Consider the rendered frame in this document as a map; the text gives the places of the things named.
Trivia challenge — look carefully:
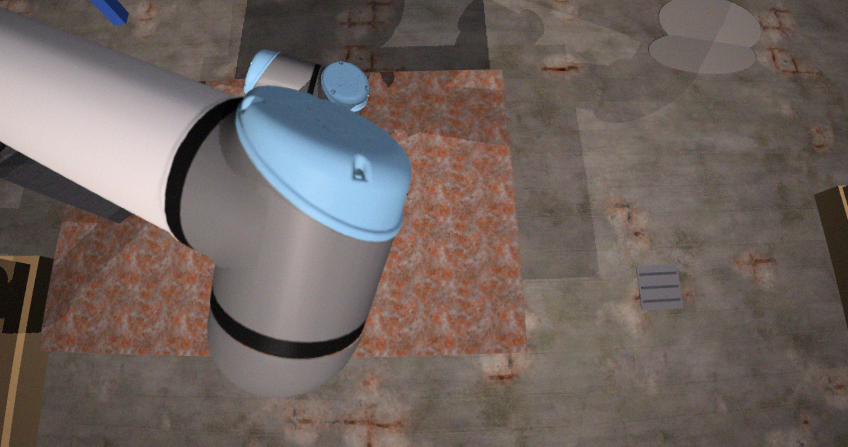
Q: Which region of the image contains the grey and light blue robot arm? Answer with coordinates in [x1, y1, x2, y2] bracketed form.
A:
[0, 7, 412, 398]

